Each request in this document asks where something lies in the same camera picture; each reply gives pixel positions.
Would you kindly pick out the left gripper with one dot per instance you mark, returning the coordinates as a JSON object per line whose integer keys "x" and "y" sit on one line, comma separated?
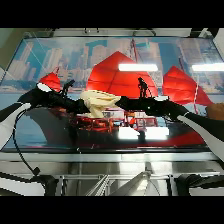
{"x": 77, "y": 104}

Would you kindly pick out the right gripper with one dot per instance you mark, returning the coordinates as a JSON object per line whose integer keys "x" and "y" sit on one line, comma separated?
{"x": 128, "y": 102}

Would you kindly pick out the cream shirt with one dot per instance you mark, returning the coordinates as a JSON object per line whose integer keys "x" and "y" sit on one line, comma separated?
{"x": 98, "y": 102}

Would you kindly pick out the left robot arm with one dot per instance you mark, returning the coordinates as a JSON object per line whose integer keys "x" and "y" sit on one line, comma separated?
{"x": 40, "y": 97}

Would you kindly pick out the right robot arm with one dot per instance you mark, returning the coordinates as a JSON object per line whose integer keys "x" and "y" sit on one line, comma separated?
{"x": 186, "y": 115}

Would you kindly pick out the brown garment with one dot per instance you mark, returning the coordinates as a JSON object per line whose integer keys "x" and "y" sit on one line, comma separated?
{"x": 216, "y": 111}

